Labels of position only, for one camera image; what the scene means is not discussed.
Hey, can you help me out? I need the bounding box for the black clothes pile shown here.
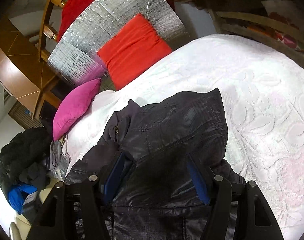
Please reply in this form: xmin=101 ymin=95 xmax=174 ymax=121
xmin=0 ymin=127 xmax=53 ymax=198

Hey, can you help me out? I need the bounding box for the blue garment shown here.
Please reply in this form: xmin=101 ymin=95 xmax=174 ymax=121
xmin=8 ymin=184 xmax=37 ymax=215

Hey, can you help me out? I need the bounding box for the silver foil insulation sheet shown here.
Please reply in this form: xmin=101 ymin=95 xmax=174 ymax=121
xmin=48 ymin=0 xmax=189 ymax=87

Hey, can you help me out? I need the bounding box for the red-orange cushion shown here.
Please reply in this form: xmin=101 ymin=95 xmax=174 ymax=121
xmin=97 ymin=14 xmax=172 ymax=90

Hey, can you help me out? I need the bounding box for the black quilted jacket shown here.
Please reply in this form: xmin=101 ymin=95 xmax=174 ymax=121
xmin=67 ymin=89 xmax=245 ymax=239

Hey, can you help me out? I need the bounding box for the brown wooden wardrobe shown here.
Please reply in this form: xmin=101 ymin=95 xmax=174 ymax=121
xmin=0 ymin=17 xmax=61 ymax=118

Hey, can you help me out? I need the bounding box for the wooden shelf unit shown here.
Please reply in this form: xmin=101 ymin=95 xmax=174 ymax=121
xmin=175 ymin=0 xmax=304 ymax=68

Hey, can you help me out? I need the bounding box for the magenta pillow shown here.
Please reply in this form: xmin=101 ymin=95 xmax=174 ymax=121
xmin=53 ymin=78 xmax=101 ymax=140

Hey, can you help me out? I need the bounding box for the wooden headboard frame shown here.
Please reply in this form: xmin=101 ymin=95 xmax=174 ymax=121
xmin=37 ymin=0 xmax=66 ymax=62

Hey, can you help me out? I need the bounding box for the white embossed bedspread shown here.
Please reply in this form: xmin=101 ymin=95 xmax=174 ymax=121
xmin=65 ymin=34 xmax=304 ymax=239

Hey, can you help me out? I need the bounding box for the grey folded garment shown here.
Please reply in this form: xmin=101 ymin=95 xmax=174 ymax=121
xmin=49 ymin=140 xmax=71 ymax=180

